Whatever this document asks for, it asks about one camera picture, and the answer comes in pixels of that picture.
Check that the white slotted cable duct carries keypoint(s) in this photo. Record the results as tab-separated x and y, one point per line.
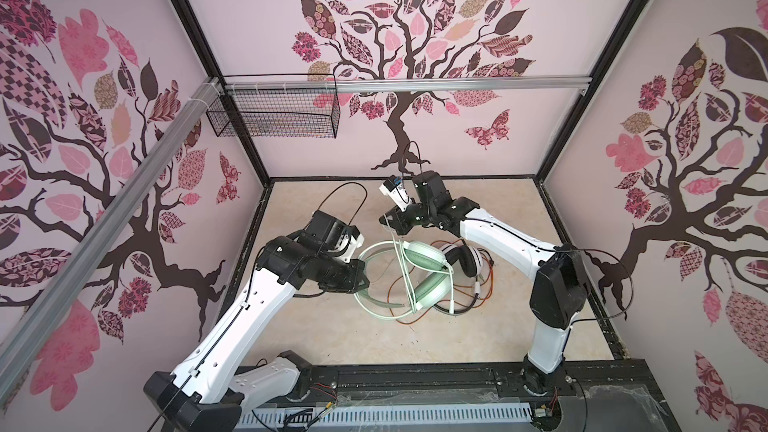
358	418

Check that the left aluminium rail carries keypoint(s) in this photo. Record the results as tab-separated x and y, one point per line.
38	323

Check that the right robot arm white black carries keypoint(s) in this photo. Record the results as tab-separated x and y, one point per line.
558	276

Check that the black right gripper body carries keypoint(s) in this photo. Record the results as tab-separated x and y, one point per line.
422	215

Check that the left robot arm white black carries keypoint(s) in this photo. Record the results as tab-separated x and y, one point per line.
211	388

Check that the mint green headphones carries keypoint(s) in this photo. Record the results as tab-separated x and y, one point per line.
427	277

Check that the rear aluminium rail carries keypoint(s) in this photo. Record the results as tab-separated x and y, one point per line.
408	84

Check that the aluminium rail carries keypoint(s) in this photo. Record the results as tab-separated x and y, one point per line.
408	84
38	323

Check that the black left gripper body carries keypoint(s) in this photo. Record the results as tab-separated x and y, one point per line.
336	275

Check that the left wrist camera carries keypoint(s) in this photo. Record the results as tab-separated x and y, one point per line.
350	241

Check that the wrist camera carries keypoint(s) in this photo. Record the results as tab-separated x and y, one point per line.
350	241
393	187

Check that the black wire mesh basket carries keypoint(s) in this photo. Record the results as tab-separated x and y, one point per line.
284	105

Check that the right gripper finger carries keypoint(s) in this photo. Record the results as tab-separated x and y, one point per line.
403	227
392	218

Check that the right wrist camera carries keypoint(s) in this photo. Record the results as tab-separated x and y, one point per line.
393	187

